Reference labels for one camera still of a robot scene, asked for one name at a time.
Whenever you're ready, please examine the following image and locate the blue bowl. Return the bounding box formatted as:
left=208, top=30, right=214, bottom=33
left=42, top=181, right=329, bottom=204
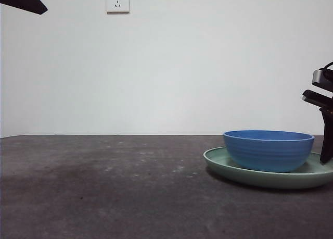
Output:
left=223, top=130, right=315, bottom=173

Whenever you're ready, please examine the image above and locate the green plate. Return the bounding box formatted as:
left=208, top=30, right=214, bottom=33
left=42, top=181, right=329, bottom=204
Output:
left=203, top=146, right=333, bottom=190

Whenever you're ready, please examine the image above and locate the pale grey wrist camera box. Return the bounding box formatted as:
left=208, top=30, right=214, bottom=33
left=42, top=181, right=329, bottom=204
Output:
left=312, top=68, right=333, bottom=92

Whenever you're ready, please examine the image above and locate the white wall socket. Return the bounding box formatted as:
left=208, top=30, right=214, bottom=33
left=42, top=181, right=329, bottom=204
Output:
left=106, top=0, right=130, bottom=15

